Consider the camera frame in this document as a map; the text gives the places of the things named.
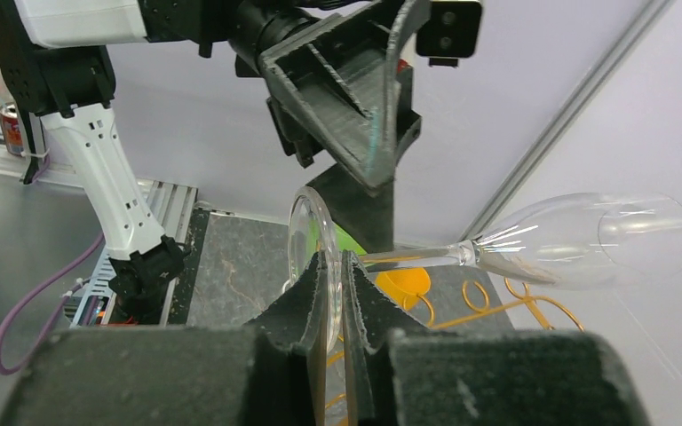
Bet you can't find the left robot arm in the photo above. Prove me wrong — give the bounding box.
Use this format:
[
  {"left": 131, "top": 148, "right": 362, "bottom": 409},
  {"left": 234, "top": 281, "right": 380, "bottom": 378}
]
[{"left": 0, "top": 1, "right": 431, "bottom": 324}]

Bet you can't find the green wine glass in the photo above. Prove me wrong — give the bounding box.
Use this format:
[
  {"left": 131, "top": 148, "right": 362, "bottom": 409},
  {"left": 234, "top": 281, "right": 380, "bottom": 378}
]
[{"left": 305, "top": 220, "right": 371, "bottom": 260}]

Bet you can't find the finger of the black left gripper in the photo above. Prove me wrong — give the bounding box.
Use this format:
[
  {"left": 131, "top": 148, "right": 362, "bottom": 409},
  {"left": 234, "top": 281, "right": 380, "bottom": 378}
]
[
  {"left": 258, "top": 1, "right": 431, "bottom": 194},
  {"left": 308, "top": 164, "right": 394, "bottom": 253}
]

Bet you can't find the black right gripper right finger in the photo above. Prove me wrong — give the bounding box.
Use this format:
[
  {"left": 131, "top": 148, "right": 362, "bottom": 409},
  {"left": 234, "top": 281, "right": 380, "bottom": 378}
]
[{"left": 340, "top": 251, "right": 650, "bottom": 425}]

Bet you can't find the clear wine glass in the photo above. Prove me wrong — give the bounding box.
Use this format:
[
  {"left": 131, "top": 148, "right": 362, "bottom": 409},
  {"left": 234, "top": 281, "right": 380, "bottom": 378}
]
[{"left": 286, "top": 185, "right": 682, "bottom": 354}]

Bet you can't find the red soda can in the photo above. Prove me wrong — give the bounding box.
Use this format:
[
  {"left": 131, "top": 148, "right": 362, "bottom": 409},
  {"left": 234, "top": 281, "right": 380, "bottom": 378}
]
[{"left": 0, "top": 102, "right": 24, "bottom": 156}]

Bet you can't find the gold wire glass rack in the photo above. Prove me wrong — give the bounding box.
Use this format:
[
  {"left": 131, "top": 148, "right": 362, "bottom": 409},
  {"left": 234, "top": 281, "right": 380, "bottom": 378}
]
[{"left": 323, "top": 277, "right": 586, "bottom": 426}]

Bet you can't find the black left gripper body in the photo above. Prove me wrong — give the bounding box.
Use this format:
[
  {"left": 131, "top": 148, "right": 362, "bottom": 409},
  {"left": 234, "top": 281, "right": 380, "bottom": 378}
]
[{"left": 232, "top": 1, "right": 424, "bottom": 171}]

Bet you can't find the orange wine glass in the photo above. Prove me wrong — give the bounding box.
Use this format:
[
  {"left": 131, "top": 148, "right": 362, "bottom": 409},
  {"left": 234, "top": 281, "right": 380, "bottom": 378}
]
[{"left": 375, "top": 268, "right": 431, "bottom": 311}]

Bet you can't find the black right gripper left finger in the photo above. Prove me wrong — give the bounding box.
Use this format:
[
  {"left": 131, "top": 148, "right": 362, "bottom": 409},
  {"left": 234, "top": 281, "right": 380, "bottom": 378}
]
[{"left": 0, "top": 253, "right": 329, "bottom": 425}]

